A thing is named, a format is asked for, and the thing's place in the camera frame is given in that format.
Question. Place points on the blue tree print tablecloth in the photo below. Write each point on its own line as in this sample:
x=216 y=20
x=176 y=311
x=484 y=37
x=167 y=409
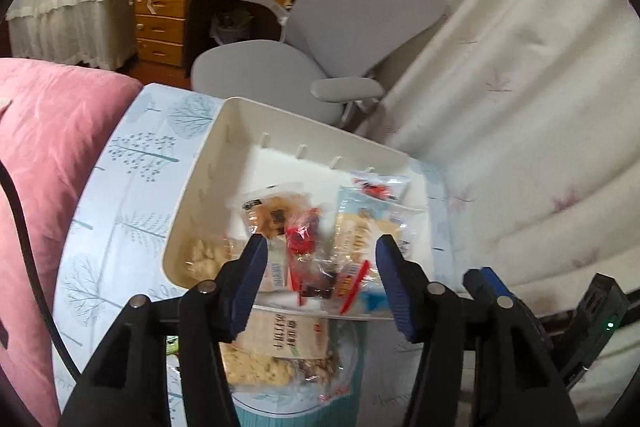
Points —
x=130 y=187

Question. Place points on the clear yellow pastry packet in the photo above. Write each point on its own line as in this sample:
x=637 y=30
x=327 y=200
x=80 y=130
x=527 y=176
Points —
x=202 y=257

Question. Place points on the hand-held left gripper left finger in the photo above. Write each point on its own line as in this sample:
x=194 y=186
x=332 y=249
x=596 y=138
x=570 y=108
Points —
x=250 y=277

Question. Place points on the dark brown snack packet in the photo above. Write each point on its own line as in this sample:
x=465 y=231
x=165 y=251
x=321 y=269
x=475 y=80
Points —
x=317 y=279

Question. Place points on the small red candy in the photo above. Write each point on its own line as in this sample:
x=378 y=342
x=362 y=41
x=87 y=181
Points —
x=301 y=234

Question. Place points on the clear round cookie packet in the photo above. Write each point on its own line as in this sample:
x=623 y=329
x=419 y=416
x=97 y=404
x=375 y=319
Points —
x=260 y=369

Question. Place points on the pink blanket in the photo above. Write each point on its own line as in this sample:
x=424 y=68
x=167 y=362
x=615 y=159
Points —
x=50 y=147

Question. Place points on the white plastic storage bin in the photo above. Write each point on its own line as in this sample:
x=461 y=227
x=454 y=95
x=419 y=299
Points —
x=215 y=187

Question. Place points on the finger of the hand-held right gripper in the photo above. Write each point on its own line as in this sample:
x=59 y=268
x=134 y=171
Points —
x=492 y=279

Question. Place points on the cream floral curtain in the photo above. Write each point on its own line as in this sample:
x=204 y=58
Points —
x=525 y=82

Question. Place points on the white barcode snack packet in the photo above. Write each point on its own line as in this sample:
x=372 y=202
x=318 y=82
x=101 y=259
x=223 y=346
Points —
x=275 y=274

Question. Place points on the grey office chair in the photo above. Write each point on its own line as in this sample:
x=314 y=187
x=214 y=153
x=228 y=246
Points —
x=350 y=7

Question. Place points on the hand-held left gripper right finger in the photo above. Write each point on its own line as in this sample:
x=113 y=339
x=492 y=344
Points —
x=395 y=282

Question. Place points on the orange egg pastry packet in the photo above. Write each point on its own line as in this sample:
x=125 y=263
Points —
x=272 y=214

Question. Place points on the waste bin with bag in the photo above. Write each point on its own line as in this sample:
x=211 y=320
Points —
x=232 y=27

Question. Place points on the small dark snack packet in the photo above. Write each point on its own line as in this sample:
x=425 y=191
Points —
x=320 y=367

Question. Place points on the brown cracker packet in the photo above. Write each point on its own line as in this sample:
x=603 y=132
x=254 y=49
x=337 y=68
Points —
x=287 y=339

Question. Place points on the large yellow cracker packet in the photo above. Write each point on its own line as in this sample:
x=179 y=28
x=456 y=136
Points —
x=357 y=232

